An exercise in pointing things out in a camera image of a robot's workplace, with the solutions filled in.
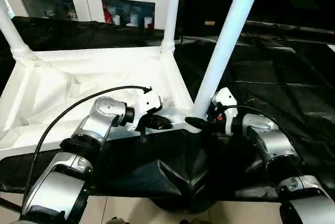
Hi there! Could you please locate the black metal rod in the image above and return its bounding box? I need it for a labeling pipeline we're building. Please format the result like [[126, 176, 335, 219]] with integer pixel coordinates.
[[245, 20, 335, 36]]

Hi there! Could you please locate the black tripod leg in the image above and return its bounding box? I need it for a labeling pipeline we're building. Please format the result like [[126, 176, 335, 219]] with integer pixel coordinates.
[[0, 197, 23, 213]]

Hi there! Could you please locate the white plastic table leg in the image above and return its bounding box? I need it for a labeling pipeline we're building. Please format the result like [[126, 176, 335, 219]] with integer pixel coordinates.
[[0, 0, 35, 61], [160, 0, 183, 53], [189, 0, 266, 122]]

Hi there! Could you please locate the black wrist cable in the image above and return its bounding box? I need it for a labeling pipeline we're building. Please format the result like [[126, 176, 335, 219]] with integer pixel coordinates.
[[20, 85, 153, 204], [219, 105, 294, 141]]

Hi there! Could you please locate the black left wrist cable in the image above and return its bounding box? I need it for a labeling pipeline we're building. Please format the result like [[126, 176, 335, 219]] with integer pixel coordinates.
[[20, 85, 153, 204]]

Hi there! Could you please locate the white plastic table top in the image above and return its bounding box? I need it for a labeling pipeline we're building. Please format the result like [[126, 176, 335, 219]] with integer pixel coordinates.
[[0, 45, 206, 161]]

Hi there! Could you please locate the black plastic mat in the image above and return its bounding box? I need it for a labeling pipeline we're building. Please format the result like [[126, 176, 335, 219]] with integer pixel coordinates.
[[0, 16, 335, 211]]

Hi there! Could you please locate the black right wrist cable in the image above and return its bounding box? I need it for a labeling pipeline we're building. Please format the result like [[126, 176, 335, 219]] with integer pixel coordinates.
[[219, 105, 294, 141]]

